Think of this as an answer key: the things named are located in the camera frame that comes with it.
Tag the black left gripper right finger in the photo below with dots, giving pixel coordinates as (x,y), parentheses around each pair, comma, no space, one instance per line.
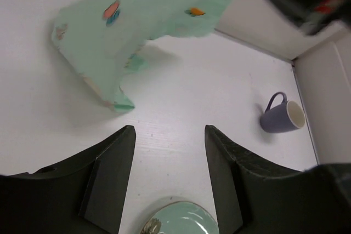
(254,195)

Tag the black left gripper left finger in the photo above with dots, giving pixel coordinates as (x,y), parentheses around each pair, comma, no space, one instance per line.
(84,193)

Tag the green cartoon print cloth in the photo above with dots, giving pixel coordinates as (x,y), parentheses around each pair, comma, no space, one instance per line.
(101,39)

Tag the green floral plate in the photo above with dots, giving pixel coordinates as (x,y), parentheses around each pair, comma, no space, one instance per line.
(181,217)

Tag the purple ceramic mug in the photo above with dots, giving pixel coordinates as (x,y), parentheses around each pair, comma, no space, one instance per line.
(285,117)

